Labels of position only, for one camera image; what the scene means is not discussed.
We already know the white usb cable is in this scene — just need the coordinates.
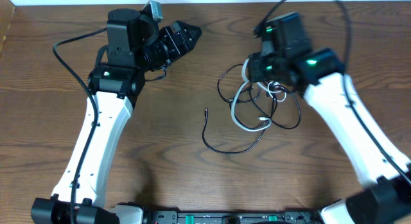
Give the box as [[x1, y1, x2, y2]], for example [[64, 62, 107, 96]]
[[230, 56, 288, 133]]

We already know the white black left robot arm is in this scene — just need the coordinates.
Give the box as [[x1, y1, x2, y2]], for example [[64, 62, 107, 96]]
[[31, 2, 202, 223]]

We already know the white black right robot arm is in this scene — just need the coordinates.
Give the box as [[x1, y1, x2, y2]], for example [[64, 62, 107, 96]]
[[244, 12, 410, 223]]

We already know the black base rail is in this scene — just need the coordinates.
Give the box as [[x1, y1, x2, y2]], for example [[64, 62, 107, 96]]
[[125, 202, 323, 224]]

